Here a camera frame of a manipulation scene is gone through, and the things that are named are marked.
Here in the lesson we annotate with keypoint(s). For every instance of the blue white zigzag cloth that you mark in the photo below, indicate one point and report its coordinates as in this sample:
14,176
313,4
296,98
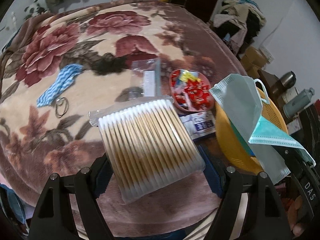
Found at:
64,80

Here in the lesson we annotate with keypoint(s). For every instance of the floral plush blanket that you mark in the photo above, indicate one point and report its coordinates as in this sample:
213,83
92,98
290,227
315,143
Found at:
39,141

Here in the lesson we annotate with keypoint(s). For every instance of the grey-blue thermos flask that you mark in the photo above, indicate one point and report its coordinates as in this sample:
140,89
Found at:
298,102

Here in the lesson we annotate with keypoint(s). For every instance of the orange perforated plastic basket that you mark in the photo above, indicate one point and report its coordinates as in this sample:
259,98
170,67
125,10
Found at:
232,144

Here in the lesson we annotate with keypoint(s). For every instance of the stacked cardboard boxes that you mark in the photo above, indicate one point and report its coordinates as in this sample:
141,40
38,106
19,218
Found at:
253,60

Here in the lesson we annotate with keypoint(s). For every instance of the clear plastic zip bag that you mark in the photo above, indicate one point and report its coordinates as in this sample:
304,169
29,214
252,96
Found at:
145,79

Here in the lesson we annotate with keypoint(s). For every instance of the white blue tissue packet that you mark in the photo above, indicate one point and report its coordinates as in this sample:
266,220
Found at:
199,125

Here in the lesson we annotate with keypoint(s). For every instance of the stainless electric kettle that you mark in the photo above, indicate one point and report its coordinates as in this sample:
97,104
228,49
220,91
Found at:
288,80

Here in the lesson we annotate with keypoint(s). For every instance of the chair piled with clothes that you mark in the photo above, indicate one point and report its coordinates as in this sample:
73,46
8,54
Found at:
238,22

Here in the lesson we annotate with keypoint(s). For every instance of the light blue face mask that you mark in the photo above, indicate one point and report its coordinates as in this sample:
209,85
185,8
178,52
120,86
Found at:
240,99

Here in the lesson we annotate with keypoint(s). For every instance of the white mug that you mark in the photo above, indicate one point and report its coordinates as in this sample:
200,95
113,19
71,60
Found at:
289,94

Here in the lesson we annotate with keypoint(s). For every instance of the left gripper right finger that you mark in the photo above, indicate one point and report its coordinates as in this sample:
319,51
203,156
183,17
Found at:
226,183

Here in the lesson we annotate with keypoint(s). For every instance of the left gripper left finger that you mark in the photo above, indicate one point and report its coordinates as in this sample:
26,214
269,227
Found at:
87,183

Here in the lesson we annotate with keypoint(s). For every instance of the dark wooden side table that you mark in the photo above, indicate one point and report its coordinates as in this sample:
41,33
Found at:
273,84

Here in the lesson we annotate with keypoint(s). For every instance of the cotton swab pack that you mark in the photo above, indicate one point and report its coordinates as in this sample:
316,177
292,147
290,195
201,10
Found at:
146,144

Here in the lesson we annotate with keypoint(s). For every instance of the pink tray of candies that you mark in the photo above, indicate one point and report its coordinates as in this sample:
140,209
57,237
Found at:
190,91

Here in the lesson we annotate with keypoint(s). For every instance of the black fuzzy hair piece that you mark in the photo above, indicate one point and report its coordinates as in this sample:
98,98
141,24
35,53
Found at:
109,64

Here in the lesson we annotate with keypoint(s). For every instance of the panda plush toy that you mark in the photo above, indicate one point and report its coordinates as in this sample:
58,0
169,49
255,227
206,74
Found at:
35,9

